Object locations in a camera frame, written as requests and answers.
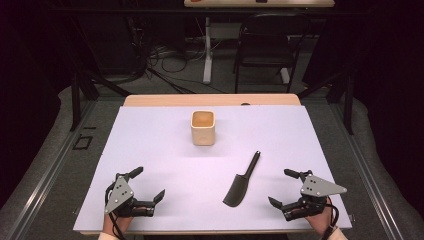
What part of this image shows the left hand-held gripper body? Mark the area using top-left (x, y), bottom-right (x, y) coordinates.
top-left (104, 172), bottom-right (156, 218)

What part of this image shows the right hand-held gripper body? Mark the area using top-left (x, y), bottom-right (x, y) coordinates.
top-left (281, 170), bottom-right (348, 222)

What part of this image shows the dark brown comb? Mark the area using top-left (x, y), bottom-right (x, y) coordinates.
top-left (222, 150), bottom-right (262, 208)

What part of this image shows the person's left hand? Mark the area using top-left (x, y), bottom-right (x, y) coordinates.
top-left (102, 213), bottom-right (134, 235)

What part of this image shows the person's right hand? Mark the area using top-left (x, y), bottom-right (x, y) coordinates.
top-left (304, 197), bottom-right (335, 236)

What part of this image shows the beige square cup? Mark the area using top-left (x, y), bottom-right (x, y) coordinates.
top-left (190, 110), bottom-right (216, 147)

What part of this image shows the black folding chair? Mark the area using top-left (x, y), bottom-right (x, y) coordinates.
top-left (232, 13), bottom-right (312, 95)

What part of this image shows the white-legged desk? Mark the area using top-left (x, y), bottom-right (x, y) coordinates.
top-left (183, 0), bottom-right (336, 85)

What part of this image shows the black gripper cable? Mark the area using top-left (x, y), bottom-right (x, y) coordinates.
top-left (105, 186), bottom-right (128, 240)
top-left (319, 203), bottom-right (340, 240)

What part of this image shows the black metal frame stand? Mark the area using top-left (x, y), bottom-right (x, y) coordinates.
top-left (68, 63), bottom-right (132, 133)
top-left (297, 66), bottom-right (355, 136)

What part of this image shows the tangle of floor cables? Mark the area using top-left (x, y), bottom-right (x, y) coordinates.
top-left (126, 16), bottom-right (228, 95)

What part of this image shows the black horizontal frame bar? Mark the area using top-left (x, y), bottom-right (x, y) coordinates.
top-left (49, 7), bottom-right (369, 18)

